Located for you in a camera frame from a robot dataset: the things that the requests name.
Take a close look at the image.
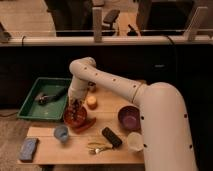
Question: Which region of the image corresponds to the dark grape bunch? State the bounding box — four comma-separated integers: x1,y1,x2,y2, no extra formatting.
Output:
68,104,81,120

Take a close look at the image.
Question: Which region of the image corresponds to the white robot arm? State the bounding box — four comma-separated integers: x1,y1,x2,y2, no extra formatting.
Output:
68,57,198,171

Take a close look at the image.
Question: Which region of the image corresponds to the red bowl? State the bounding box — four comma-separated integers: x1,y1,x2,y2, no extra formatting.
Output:
63,107,87,128

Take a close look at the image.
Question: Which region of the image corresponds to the purple bowl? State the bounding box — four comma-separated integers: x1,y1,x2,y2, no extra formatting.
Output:
118,106,141,131

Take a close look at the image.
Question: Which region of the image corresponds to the orange yellow cylinder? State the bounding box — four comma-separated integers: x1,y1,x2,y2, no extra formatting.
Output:
86,96,98,110

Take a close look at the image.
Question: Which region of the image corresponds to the green plastic tray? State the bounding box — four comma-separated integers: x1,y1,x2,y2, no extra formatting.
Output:
17,77,71,121

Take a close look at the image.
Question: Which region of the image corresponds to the dark brush in tray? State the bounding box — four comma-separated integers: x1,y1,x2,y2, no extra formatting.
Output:
35,88,67,105

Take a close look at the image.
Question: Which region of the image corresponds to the yellow utensil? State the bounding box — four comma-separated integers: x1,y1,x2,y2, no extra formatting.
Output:
87,142,111,148

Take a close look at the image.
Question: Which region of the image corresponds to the black remote block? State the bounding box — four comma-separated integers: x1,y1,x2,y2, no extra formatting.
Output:
102,127,122,148

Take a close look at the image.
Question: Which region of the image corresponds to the blue sponge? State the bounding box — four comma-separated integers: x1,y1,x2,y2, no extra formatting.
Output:
19,138,39,162

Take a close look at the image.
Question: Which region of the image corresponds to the white cup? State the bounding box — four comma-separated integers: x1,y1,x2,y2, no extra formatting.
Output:
127,132,144,152

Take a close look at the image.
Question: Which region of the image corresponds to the black office chair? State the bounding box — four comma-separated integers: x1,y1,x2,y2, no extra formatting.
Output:
103,9,120,30

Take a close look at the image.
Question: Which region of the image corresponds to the white horizontal rail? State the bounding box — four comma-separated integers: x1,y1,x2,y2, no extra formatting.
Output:
0,35,213,47

